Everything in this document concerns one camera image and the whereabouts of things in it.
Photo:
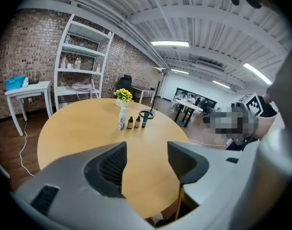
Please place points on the clear plastic bottle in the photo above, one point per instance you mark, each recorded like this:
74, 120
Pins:
77, 63
66, 39

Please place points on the ceiling light panel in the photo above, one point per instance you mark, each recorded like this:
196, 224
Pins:
169, 43
179, 71
257, 73
221, 84

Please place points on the white metal shelf rack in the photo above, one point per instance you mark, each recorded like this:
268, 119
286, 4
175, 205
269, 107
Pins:
78, 49

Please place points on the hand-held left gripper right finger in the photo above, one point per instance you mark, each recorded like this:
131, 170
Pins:
213, 174

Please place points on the pale pink bag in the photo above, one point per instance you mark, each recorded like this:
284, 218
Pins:
82, 86

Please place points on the round white table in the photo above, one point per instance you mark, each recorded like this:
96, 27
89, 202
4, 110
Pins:
186, 105

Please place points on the ceiling air conditioner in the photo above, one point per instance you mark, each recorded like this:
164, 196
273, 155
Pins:
210, 66

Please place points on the pink spray bottle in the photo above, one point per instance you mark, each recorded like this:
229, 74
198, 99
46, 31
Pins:
63, 63

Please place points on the dark teal tube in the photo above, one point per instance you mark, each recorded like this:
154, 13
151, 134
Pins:
144, 121

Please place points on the brown dropper bottle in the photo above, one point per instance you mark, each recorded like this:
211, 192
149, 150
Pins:
137, 123
130, 124

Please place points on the white tube bottle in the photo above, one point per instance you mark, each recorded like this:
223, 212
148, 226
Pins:
122, 121

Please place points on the dark-top desk with white legs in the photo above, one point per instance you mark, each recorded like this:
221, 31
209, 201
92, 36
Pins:
143, 88

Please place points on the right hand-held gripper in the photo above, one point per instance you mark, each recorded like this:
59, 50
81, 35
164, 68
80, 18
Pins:
252, 104

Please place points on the blue tissue box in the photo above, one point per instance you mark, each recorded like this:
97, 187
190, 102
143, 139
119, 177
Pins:
15, 84

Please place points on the black office chair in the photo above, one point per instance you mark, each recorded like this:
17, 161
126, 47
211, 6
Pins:
124, 84

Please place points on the white side table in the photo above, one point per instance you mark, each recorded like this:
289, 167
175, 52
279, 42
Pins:
28, 88

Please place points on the black router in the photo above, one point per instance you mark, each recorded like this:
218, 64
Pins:
33, 81

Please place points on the black desk lamp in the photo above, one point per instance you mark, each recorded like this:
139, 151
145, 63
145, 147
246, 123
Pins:
160, 69

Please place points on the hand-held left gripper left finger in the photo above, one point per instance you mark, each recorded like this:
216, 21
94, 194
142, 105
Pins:
71, 188

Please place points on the sunflowers in white pot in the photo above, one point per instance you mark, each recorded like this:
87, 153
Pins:
123, 95

